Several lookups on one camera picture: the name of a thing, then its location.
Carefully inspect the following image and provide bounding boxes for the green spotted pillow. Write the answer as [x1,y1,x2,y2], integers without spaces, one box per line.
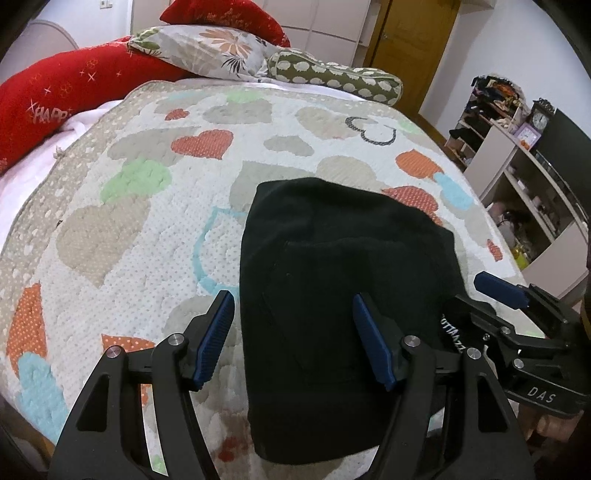
[266,48,404,106]

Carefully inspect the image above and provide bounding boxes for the desk clock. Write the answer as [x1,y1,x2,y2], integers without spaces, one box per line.
[528,98,555,134]

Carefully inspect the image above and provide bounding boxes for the wooden door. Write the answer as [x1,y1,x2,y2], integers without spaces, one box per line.
[361,0,463,119]

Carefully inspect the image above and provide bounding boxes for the white wardrobe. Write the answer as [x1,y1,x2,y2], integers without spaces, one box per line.
[131,0,385,68]

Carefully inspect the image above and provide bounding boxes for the white shelf unit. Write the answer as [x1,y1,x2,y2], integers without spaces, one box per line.
[445,74,590,305]

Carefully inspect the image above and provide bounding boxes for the heart patterned quilt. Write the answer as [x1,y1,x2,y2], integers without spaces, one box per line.
[0,78,546,480]

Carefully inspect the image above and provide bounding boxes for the white round headboard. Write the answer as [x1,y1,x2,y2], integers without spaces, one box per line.
[0,19,78,83]

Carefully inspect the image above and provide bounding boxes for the floral grey pillow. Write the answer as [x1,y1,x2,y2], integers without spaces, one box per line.
[128,25,281,82]

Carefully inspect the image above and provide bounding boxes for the large red pillow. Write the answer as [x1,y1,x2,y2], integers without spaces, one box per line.
[0,37,190,173]

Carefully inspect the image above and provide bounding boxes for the right hand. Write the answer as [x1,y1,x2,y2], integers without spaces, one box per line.
[517,404,583,456]

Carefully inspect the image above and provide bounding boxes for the black pants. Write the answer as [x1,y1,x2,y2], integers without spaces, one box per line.
[239,178,465,465]

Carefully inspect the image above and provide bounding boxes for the pink bed sheet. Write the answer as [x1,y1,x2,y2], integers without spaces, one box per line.
[0,100,121,246]

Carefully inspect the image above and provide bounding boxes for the black television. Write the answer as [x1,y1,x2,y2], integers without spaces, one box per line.
[536,109,591,216]

